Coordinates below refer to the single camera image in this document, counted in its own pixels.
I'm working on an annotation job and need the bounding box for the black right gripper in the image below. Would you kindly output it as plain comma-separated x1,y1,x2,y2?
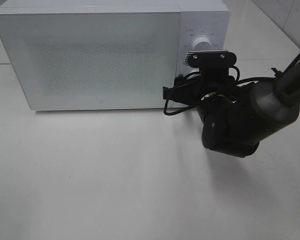
162,67,236,106

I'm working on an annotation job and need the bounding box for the white timer knob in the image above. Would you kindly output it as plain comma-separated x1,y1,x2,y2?
189,69,200,76

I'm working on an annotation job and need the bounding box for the white microwave door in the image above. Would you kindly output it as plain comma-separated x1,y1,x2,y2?
0,13,180,111

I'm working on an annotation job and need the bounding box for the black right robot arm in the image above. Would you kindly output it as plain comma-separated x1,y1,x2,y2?
162,51,300,158

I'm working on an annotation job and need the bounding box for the white upper power knob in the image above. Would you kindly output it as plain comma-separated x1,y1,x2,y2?
191,36,212,52

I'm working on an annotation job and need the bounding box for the white microwave oven body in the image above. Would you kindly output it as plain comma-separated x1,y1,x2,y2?
0,0,230,87

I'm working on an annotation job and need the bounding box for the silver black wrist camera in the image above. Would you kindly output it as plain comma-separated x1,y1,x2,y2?
184,50,237,69

